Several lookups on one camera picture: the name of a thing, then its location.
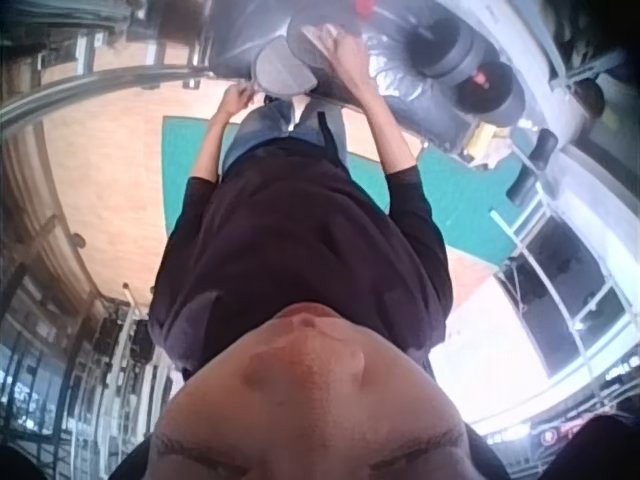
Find black pot with red knob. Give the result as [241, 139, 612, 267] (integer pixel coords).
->
[455, 61, 517, 127]

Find black pan handle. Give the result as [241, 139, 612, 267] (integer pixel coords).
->
[533, 127, 559, 172]
[505, 168, 540, 206]

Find white framed window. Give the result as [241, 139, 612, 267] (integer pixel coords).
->
[489, 199, 640, 396]

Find teal floor mat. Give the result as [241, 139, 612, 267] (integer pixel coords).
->
[161, 114, 524, 269]

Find grey round pan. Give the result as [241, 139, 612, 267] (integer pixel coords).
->
[252, 38, 320, 97]

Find person's left hand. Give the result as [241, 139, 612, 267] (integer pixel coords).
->
[218, 81, 255, 115]

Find table with clear plastic cover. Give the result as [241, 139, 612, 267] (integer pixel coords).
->
[207, 0, 501, 151]

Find person's legs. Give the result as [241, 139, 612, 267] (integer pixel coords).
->
[222, 97, 351, 174]

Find metal shelf rack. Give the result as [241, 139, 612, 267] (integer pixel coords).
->
[0, 279, 176, 480]

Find curved metal rail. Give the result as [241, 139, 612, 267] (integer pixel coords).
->
[0, 63, 211, 132]

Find person's right hand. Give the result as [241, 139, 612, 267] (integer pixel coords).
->
[318, 28, 375, 97]

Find yellow object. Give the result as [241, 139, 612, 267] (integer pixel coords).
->
[467, 122, 504, 164]

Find beige cleaning cloth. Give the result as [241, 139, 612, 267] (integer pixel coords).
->
[299, 23, 342, 49]

